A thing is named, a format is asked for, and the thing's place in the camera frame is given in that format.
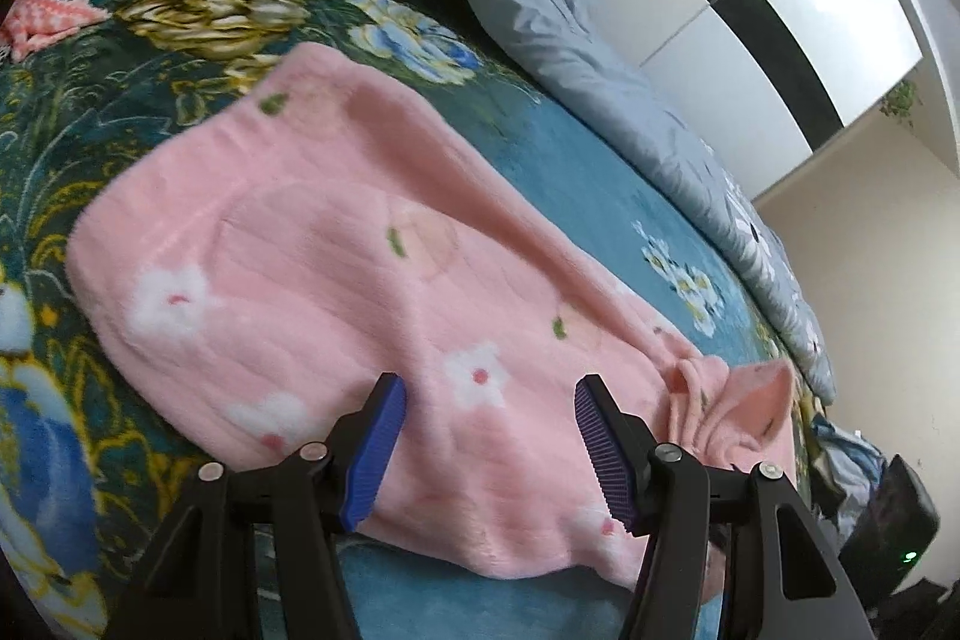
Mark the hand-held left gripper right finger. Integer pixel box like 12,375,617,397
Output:
574,374,878,640

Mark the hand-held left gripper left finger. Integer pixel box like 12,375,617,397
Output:
109,372,410,640

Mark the pink floral fleece garment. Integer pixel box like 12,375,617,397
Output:
66,42,797,592

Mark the light blue garment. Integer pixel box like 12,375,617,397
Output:
810,415,890,536

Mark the hanging green plant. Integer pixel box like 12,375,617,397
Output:
877,77,922,127

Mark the green floral blanket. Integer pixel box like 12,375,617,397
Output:
0,0,818,640

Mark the grey daisy print duvet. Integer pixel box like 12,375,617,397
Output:
379,0,837,405

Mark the pink checkered cloth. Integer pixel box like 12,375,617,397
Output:
0,0,113,62

